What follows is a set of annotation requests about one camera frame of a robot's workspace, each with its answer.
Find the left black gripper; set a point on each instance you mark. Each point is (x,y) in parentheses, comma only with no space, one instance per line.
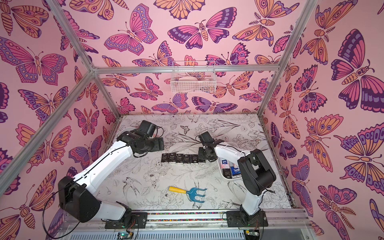
(158,147)

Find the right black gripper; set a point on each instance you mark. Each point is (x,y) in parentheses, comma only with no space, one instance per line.
(207,151)

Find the pink white tissue pack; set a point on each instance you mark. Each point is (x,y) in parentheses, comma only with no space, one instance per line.
(224,164)

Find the blue tissue pack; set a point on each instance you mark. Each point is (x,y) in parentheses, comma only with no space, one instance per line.
(236,173)

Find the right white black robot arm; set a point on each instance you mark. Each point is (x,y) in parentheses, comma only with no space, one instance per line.
(257,174)

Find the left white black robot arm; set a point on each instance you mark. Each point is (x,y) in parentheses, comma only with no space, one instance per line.
(77,195)

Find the blue yellow toy rake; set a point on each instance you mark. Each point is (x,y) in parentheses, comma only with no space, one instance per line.
(192,194)

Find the green circuit board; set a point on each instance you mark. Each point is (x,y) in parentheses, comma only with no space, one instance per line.
(125,236)

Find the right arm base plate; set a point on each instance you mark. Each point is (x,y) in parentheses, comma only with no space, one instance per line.
(241,219)

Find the white wire wall basket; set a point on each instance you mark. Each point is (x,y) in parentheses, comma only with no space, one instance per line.
(191,78)

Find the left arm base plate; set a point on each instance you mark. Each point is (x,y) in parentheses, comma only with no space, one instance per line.
(129,221)

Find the aluminium mounting rail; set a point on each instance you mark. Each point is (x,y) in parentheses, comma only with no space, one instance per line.
(216,219)

